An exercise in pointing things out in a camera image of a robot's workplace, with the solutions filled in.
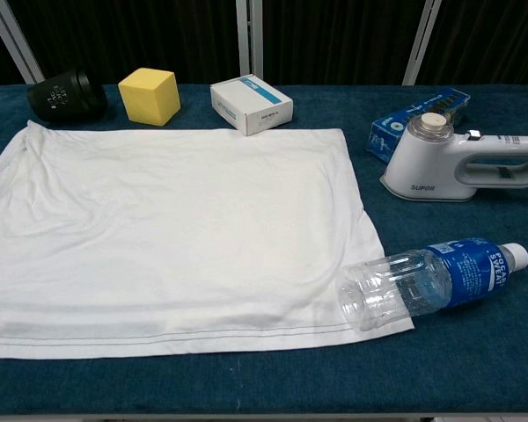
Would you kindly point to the dark blue table cover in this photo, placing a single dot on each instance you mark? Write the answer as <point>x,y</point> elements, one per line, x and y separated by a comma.
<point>444,373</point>

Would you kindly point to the white box with blue label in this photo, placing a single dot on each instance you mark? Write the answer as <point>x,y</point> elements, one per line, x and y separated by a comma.
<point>246,99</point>

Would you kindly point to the white cloth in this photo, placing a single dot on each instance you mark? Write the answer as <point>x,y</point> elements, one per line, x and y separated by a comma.
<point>180,211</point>

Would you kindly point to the blue snack package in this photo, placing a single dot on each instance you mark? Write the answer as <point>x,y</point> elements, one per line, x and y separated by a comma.
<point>385,138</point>

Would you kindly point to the yellow foam cube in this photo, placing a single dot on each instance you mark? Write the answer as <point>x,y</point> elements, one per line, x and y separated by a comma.
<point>147,99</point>

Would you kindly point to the black pleated curtain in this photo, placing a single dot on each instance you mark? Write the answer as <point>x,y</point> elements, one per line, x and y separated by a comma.
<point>136,31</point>

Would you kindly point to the grey metal frame post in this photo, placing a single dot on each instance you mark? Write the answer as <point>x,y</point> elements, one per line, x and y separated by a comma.
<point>13,41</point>
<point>250,39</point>
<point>422,39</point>

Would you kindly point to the clear bottle with blue label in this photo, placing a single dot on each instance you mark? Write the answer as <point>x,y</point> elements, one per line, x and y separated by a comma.
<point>466,272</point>

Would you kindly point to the black paper cup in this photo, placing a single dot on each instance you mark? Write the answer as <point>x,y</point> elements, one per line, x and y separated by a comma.
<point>66,99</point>

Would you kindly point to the white handheld device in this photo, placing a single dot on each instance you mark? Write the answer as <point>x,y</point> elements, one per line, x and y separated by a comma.
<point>415,158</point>

